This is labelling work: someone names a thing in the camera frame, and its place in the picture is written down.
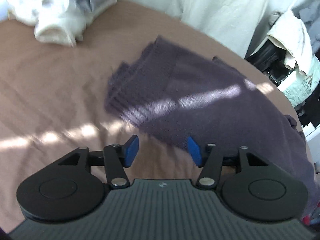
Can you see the red cloth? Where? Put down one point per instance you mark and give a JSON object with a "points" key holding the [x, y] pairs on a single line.
{"points": [[311, 221]]}

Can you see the white quilted jacket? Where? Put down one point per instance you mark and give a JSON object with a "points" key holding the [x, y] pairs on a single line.
{"points": [[292, 37]]}

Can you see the cream fleece garment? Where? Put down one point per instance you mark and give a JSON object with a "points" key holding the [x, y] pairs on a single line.
{"points": [[55, 25]]}

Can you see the grey hanging clothes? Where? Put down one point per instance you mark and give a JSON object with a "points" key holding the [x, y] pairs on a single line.
{"points": [[307, 15]]}

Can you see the mint green bag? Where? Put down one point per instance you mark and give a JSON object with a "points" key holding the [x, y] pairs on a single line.
{"points": [[300, 90]]}

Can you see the black hanging garment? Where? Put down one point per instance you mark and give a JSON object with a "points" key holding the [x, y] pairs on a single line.
{"points": [[267, 60]]}

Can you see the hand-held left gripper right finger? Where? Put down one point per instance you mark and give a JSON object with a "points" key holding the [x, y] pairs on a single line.
{"points": [[193, 152]]}

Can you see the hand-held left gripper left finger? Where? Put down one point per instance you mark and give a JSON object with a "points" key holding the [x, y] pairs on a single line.
{"points": [[131, 150]]}

